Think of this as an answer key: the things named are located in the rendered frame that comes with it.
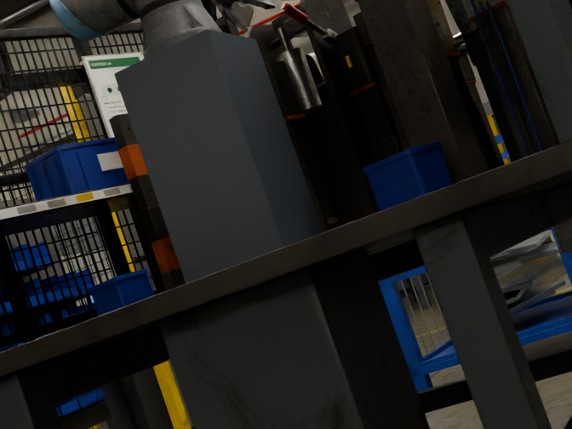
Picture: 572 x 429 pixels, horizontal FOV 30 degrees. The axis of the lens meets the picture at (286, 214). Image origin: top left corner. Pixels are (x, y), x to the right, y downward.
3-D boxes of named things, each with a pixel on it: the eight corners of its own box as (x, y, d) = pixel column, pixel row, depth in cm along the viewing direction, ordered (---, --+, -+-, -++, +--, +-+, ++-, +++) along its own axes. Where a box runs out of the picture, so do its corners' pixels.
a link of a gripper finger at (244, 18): (259, 21, 232) (237, -9, 235) (246, 41, 236) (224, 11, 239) (269, 20, 234) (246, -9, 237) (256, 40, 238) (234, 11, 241)
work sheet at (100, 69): (175, 148, 315) (141, 51, 317) (116, 159, 298) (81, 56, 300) (171, 151, 316) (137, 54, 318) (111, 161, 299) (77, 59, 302)
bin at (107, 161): (165, 177, 283) (149, 131, 284) (74, 195, 260) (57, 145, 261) (128, 196, 294) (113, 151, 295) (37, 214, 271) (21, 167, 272)
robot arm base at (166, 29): (202, 35, 184) (183, -18, 185) (131, 69, 190) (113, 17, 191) (239, 42, 198) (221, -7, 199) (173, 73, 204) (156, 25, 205)
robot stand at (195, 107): (285, 250, 178) (207, 28, 181) (186, 287, 186) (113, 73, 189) (327, 240, 197) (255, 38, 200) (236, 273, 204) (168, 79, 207)
